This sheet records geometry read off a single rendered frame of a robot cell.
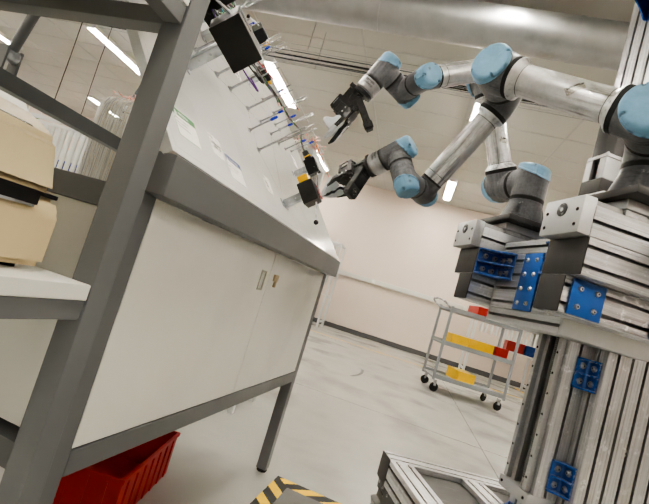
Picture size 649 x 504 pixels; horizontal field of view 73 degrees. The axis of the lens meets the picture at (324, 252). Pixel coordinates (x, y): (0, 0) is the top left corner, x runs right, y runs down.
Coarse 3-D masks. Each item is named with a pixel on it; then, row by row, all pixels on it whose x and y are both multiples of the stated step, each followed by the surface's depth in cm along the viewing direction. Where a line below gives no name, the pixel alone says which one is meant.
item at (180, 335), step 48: (144, 240) 68; (192, 240) 81; (240, 240) 99; (144, 288) 71; (192, 288) 85; (240, 288) 105; (144, 336) 75; (192, 336) 90; (240, 336) 113; (96, 384) 67; (144, 384) 78; (192, 384) 95; (96, 432) 69
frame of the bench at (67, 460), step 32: (64, 192) 68; (96, 192) 66; (128, 256) 66; (320, 288) 174; (96, 352) 65; (256, 384) 135; (288, 384) 170; (192, 416) 99; (0, 448) 63; (64, 448) 64; (96, 448) 70; (128, 448) 79
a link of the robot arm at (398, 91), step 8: (400, 72) 150; (400, 80) 149; (392, 88) 150; (400, 88) 148; (392, 96) 154; (400, 96) 151; (408, 96) 148; (416, 96) 151; (400, 104) 154; (408, 104) 153
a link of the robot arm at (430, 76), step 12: (468, 60) 146; (420, 72) 137; (432, 72) 137; (444, 72) 141; (456, 72) 142; (468, 72) 144; (408, 84) 144; (420, 84) 139; (432, 84) 137; (444, 84) 143; (456, 84) 146
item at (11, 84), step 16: (0, 48) 96; (0, 64) 95; (0, 80) 95; (16, 80) 99; (16, 96) 101; (32, 96) 103; (48, 96) 107; (48, 112) 108; (64, 112) 112; (80, 128) 117; (96, 128) 122; (112, 144) 129
